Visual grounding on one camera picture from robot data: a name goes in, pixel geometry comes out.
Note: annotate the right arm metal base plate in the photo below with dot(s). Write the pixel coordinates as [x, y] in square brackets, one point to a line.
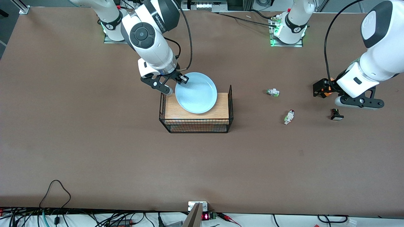
[110, 41]

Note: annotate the black power adapter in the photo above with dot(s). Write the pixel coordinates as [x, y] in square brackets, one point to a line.
[121, 222]

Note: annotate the lit white control box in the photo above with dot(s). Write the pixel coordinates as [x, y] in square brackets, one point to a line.
[203, 5]

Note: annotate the aluminium frame corner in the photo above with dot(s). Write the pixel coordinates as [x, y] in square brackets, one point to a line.
[22, 8]

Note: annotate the small red display module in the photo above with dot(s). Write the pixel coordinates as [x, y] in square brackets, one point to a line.
[206, 216]

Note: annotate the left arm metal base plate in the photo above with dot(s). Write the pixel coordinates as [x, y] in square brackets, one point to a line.
[284, 45]

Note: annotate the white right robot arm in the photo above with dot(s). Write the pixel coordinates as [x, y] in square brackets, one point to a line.
[154, 50]

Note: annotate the red push button switch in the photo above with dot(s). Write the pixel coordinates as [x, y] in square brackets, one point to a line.
[289, 117]

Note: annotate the green push button switch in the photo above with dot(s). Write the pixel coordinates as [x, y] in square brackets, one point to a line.
[273, 92]

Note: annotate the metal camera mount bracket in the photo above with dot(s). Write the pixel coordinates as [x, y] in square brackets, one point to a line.
[195, 214]

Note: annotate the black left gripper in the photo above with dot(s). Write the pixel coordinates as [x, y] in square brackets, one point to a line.
[334, 83]

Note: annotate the black white push button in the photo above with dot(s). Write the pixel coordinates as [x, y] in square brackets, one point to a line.
[336, 115]

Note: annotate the wooden shelf board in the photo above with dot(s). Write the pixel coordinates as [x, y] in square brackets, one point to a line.
[172, 110]

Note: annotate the orange button enclosure box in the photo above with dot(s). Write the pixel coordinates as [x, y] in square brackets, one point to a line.
[328, 89]

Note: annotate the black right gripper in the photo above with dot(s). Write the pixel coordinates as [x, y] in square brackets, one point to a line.
[175, 74]

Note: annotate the light blue round plate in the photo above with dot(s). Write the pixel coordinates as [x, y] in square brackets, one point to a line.
[197, 94]

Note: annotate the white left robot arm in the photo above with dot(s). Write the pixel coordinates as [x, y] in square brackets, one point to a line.
[380, 53]

